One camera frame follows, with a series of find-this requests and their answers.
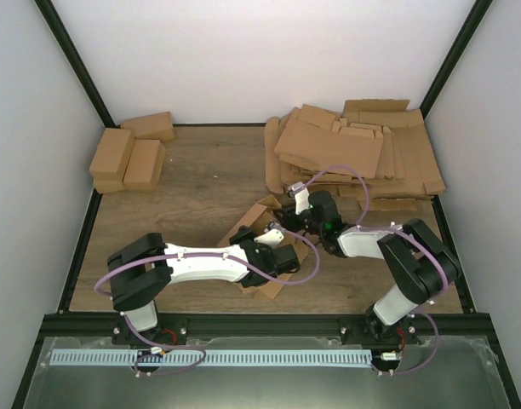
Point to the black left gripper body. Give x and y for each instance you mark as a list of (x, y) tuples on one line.
[(249, 233)]

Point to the black right frame post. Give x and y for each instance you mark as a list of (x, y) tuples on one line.
[(458, 47)]

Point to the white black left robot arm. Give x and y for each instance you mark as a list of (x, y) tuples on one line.
[(158, 264)]

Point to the light blue slotted cable duct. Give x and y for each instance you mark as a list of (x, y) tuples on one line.
[(214, 358)]

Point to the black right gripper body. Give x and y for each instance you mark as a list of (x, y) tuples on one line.
[(294, 227)]

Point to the folded cardboard box back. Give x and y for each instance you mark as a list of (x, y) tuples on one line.
[(158, 126)]

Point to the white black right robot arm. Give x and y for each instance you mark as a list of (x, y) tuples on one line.
[(421, 265)]

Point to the stack of flat cardboard blanks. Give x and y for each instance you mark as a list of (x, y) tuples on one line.
[(373, 148)]

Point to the folded cardboard box middle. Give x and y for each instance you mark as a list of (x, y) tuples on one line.
[(145, 165)]

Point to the folded cardboard box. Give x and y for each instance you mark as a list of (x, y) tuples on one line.
[(145, 165), (112, 155), (158, 126)]

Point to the brown cardboard box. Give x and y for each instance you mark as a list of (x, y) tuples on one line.
[(254, 225)]

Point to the black frame post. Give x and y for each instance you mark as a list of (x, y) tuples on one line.
[(67, 46), (458, 47)]

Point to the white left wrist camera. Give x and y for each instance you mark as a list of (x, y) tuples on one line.
[(273, 235)]

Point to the folded cardboard box left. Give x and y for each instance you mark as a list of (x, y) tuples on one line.
[(112, 155)]

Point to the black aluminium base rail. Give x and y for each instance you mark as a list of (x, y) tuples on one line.
[(349, 328)]

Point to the black left frame post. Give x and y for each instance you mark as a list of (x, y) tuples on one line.
[(67, 46)]

